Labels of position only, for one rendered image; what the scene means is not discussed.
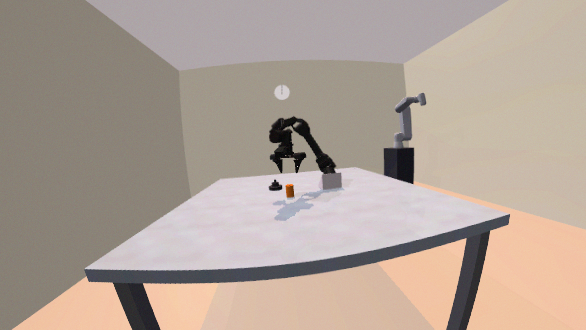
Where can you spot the orange knob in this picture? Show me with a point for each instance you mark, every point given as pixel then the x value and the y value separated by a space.
pixel 289 191

